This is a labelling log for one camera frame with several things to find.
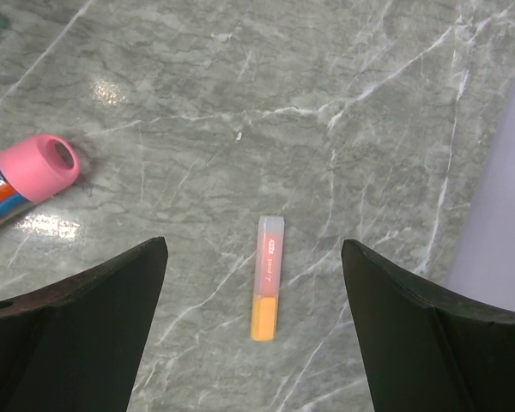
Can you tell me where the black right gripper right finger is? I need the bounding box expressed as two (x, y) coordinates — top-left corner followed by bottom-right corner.
(341, 239), (515, 411)

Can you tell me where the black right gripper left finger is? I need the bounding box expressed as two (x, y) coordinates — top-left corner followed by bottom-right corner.
(0, 237), (168, 411)

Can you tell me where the pink orange highlighter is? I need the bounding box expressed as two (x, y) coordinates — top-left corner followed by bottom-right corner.
(251, 215), (285, 342)

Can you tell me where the pink capped pencil tube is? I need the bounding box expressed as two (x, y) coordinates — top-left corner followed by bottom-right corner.
(0, 135), (81, 225)

